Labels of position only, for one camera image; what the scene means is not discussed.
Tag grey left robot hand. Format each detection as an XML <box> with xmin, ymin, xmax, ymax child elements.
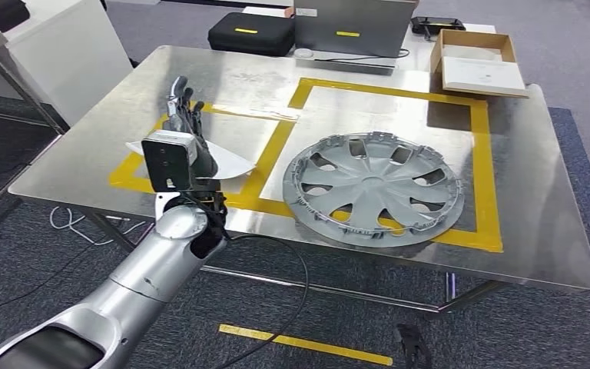
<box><xmin>162</xmin><ymin>75</ymin><xmax>220</xmax><ymax>180</ymax></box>

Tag white curved plastic part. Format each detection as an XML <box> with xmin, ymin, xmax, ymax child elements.
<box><xmin>124</xmin><ymin>138</ymin><xmax>258</xmax><ymax>180</ymax></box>

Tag steel workbench table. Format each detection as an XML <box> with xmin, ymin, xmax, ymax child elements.
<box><xmin>8</xmin><ymin>45</ymin><xmax>590</xmax><ymax>314</ymax></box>

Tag yellow tape rectangle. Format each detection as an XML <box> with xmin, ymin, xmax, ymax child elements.
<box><xmin>108</xmin><ymin>101</ymin><xmax>301</xmax><ymax>218</ymax></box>
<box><xmin>287</xmin><ymin>77</ymin><xmax>505</xmax><ymax>254</ymax></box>

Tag white desk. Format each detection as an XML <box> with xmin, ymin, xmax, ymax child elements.
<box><xmin>0</xmin><ymin>0</ymin><xmax>134</xmax><ymax>128</ymax></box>

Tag grey wheel hubcap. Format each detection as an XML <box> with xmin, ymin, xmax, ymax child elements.
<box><xmin>281</xmin><ymin>131</ymin><xmax>466</xmax><ymax>250</ymax></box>

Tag grey laptop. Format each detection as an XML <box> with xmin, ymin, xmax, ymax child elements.
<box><xmin>292</xmin><ymin>0</ymin><xmax>418</xmax><ymax>76</ymax></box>

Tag yellow floor tape strip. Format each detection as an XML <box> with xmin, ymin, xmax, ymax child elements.
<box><xmin>218</xmin><ymin>324</ymin><xmax>394</xmax><ymax>367</ymax></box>

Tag black controller device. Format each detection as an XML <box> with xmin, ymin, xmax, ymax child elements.
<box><xmin>409</xmin><ymin>16</ymin><xmax>466</xmax><ymax>42</ymax></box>

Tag cardboard box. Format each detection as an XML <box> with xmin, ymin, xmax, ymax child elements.
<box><xmin>429</xmin><ymin>28</ymin><xmax>530</xmax><ymax>98</ymax></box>

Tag white board sheet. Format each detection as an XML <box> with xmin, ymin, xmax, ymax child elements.
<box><xmin>441</xmin><ymin>55</ymin><xmax>528</xmax><ymax>95</ymax></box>

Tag white floor cable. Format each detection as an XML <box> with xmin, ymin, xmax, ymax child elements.
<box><xmin>49</xmin><ymin>206</ymin><xmax>148</xmax><ymax>247</ymax></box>

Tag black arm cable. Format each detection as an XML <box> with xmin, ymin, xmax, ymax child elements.
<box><xmin>180</xmin><ymin>191</ymin><xmax>310</xmax><ymax>369</ymax></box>

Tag black laptop cable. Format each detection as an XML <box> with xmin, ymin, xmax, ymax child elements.
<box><xmin>313</xmin><ymin>48</ymin><xmax>411</xmax><ymax>63</ymax></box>

